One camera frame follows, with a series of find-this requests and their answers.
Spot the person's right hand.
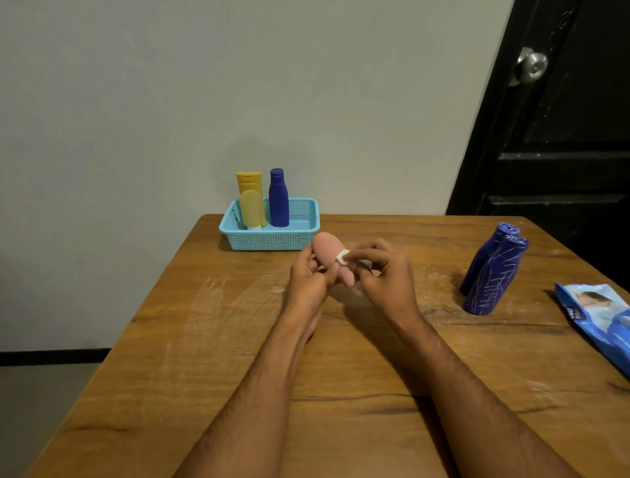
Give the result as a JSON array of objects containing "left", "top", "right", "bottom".
[{"left": 343, "top": 238, "right": 424, "bottom": 336}]

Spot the person's left hand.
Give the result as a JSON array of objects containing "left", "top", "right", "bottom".
[{"left": 280, "top": 244, "right": 338, "bottom": 341}]

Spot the peach pink bottle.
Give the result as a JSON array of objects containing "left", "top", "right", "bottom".
[{"left": 312, "top": 232, "right": 356, "bottom": 288}]

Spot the white wipe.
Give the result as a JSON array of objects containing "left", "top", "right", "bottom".
[{"left": 335, "top": 250, "right": 373, "bottom": 271}]

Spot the blue plastic basket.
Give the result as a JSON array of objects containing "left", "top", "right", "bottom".
[{"left": 219, "top": 198, "right": 322, "bottom": 252}]

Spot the small blue patterned bottle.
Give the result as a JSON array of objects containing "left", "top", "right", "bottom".
[{"left": 268, "top": 168, "right": 290, "bottom": 228}]

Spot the pale yellow rounded bottle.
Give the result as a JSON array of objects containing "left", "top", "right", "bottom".
[{"left": 239, "top": 189, "right": 263, "bottom": 230}]

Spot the yellow capped bottle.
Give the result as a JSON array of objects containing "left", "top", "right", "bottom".
[{"left": 236, "top": 171, "right": 268, "bottom": 227}]

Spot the blue wet wipes pack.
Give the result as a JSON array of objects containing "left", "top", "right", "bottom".
[{"left": 555, "top": 283, "right": 630, "bottom": 380}]

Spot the person's right forearm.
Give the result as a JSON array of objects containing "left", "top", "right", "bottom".
[{"left": 393, "top": 315, "right": 581, "bottom": 478}]

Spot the person's left forearm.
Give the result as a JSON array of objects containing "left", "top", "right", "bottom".
[{"left": 175, "top": 315, "right": 324, "bottom": 478}]

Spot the wooden table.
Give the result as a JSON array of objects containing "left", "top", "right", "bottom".
[{"left": 27, "top": 213, "right": 630, "bottom": 478}]

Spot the black panel door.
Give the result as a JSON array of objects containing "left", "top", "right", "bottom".
[{"left": 445, "top": 0, "right": 630, "bottom": 282}]

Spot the black baseboard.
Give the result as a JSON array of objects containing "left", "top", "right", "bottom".
[{"left": 0, "top": 348, "right": 112, "bottom": 367}]

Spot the silver door knob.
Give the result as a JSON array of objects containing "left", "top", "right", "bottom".
[{"left": 509, "top": 47, "right": 549, "bottom": 87}]

